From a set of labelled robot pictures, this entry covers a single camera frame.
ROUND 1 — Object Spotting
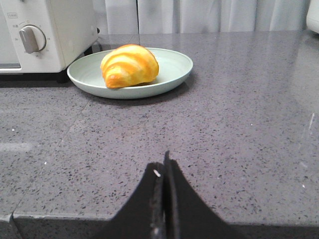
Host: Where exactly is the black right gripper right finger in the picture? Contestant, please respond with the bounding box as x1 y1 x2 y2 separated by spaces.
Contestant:
164 151 245 239

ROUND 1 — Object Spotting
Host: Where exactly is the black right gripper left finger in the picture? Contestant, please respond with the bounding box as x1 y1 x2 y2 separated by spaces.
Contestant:
93 163 166 239

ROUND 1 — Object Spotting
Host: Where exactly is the golden croissant bread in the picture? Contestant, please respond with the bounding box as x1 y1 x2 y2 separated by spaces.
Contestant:
100 44 160 89

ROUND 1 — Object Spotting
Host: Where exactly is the white toaster oven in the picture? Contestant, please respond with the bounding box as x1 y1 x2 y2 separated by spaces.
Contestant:
0 0 99 82

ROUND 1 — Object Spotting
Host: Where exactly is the grey oven timer knob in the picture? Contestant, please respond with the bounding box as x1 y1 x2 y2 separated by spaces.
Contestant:
19 25 46 54

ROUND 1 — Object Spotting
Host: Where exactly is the pale green plate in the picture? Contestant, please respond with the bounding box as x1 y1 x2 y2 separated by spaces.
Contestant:
67 44 193 99

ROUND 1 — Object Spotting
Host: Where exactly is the white curtain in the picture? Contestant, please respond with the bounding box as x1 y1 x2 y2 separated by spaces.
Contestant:
93 0 310 34

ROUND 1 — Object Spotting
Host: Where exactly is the white appliance at right edge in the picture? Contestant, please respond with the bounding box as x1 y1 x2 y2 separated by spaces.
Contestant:
306 0 319 33

